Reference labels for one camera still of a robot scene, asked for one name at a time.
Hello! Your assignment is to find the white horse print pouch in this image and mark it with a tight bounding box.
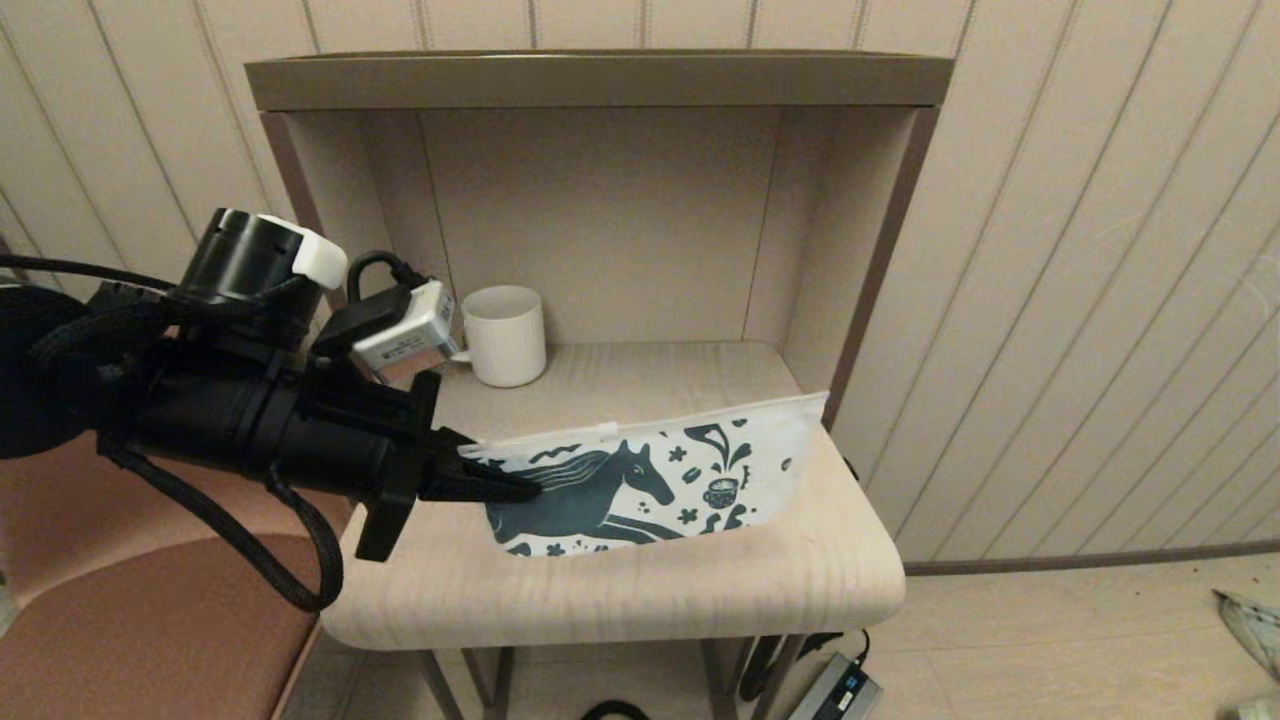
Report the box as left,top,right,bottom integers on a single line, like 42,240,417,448
458,391,831,557

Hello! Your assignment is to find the white ribbed ceramic mug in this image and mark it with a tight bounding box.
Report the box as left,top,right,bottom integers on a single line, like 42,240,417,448
450,285,548,389

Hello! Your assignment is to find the beige wooden table with hutch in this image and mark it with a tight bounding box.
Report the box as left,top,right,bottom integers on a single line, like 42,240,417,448
245,50,954,720

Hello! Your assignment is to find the grey crumpled floor object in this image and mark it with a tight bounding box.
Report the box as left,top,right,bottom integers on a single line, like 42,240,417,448
1213,590,1280,683

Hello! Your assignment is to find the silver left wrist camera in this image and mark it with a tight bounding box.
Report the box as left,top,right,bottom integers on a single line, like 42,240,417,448
315,280,459,386

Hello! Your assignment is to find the black left camera cable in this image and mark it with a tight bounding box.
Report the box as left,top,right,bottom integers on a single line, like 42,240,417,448
0,250,426,301

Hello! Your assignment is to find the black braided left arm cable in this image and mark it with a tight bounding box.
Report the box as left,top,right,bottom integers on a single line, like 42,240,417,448
98,440,346,614

